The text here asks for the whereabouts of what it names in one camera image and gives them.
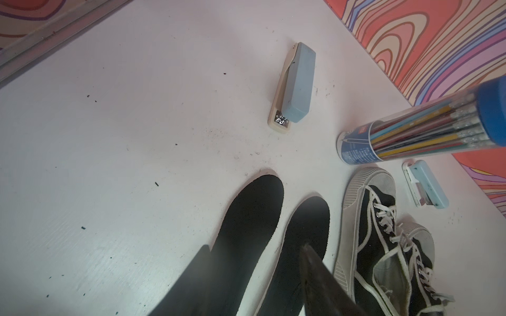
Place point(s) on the grey remote control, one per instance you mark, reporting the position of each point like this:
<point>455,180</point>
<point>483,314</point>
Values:
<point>294,92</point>

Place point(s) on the black insole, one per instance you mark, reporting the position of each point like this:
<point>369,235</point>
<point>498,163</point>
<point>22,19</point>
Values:
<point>309,224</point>
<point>247,228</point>

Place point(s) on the blue capped pencil tube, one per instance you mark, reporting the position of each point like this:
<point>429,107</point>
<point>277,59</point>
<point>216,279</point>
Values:
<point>469,120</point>

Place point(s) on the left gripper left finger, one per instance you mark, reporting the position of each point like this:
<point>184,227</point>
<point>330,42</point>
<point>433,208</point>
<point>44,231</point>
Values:
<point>189,294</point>

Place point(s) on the black white sneaker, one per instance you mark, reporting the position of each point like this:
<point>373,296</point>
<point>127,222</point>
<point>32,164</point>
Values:
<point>419,251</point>
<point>370,266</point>

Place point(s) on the grey blue stapler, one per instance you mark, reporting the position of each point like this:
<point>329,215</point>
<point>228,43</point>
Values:
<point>423,185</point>

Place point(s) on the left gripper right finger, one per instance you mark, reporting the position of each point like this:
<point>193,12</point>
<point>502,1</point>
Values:
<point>322,295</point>

